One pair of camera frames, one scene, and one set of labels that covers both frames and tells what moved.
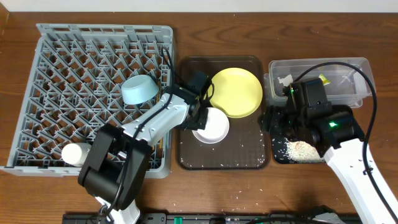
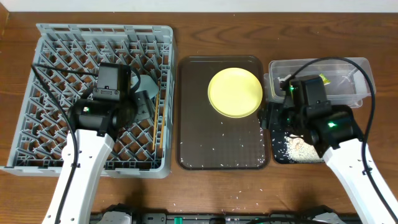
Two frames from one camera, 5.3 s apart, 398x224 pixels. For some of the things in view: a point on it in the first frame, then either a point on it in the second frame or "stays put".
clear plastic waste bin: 347,80 stays put
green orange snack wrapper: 325,80 stays put
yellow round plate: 236,91 stays put
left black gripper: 202,122 → 144,106
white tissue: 286,81 stays put
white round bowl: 216,128 → 139,83
